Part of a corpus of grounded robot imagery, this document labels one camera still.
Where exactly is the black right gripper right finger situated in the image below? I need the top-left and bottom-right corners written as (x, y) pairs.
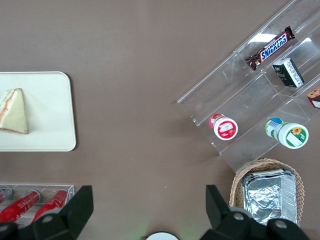
top-left (199, 184), bottom-right (270, 240)

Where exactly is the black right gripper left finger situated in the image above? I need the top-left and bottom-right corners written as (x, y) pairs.
top-left (17, 185), bottom-right (94, 240)

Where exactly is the plastic triangle sandwich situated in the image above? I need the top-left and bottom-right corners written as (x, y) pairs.
top-left (0, 87), bottom-right (29, 136)

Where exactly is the tan oval wicker basket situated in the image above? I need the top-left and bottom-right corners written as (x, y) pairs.
top-left (229, 157), bottom-right (305, 227)

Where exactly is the cream rectangular plastic tray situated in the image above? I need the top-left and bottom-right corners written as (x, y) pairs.
top-left (0, 71), bottom-right (77, 152)

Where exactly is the clear acrylic bottle rack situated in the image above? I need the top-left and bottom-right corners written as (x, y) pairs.
top-left (0, 184), bottom-right (76, 228)

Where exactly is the aluminium foil food container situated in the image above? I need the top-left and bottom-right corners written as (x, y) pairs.
top-left (241, 168), bottom-right (299, 226)

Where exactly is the white round disc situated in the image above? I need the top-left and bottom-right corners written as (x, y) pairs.
top-left (145, 232), bottom-right (180, 240)

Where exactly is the red lidded yogurt cup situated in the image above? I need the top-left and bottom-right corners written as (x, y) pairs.
top-left (208, 113), bottom-right (239, 141)

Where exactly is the green lidded yogurt cup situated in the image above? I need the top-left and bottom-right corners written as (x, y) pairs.
top-left (264, 117), bottom-right (310, 150)

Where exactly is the clear acrylic tiered display stand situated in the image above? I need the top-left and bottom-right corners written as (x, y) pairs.
top-left (176, 0), bottom-right (320, 174)

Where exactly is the red cookie snack box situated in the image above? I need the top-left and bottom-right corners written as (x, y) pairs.
top-left (306, 85), bottom-right (320, 110)

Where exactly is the small black drink carton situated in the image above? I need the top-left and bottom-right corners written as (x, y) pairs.
top-left (271, 57), bottom-right (305, 89)

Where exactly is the Snickers chocolate bar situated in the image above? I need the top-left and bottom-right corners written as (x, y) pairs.
top-left (244, 25), bottom-right (296, 71)

